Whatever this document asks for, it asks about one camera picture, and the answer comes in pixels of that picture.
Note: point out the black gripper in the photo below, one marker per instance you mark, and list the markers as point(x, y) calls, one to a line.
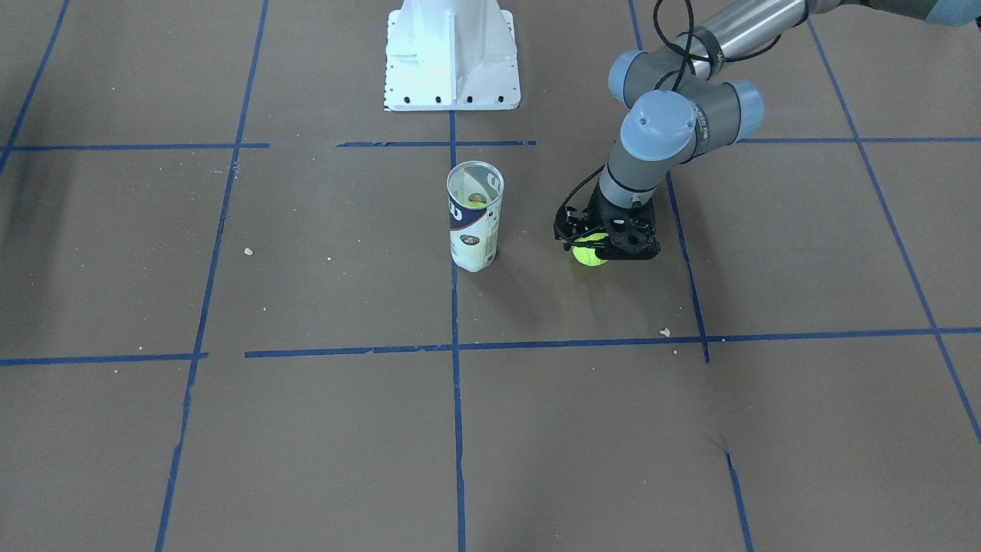
point(597, 217)

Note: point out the yellow Roland Garros tennis ball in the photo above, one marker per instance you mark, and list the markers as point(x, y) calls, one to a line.
point(588, 254)

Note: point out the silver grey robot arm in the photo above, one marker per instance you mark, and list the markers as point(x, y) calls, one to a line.
point(676, 112)

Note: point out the clear tennis ball can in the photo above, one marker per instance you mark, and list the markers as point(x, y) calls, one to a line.
point(474, 232)

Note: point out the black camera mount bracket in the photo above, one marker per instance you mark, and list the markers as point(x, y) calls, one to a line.
point(629, 239)

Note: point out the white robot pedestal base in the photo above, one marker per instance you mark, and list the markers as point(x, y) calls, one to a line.
point(451, 55)

